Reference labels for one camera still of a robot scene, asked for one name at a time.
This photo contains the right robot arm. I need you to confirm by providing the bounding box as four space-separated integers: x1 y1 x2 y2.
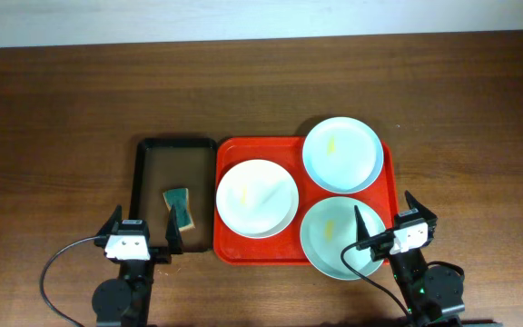
347 192 465 326

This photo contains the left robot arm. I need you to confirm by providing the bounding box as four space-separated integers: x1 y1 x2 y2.
92 205 183 327

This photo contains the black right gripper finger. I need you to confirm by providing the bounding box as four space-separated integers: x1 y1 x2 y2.
354 205 370 249
404 191 429 213

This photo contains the left black cable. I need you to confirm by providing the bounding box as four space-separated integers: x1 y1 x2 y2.
39 234 108 327

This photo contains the green yellow sponge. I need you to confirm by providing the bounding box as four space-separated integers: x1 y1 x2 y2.
163 188 194 232

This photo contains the black plastic tray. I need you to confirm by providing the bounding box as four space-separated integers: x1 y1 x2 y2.
129 138 217 253

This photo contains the red plastic tray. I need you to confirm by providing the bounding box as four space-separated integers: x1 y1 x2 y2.
212 136 399 265

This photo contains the light blue plate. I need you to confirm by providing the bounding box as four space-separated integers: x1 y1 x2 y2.
301 117 384 194

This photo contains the white plate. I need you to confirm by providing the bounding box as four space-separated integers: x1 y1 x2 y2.
216 159 300 239

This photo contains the pale green plate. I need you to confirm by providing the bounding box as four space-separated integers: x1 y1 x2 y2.
300 196 386 281

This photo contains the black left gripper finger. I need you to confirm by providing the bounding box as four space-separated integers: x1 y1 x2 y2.
96 204 122 236
165 205 183 255

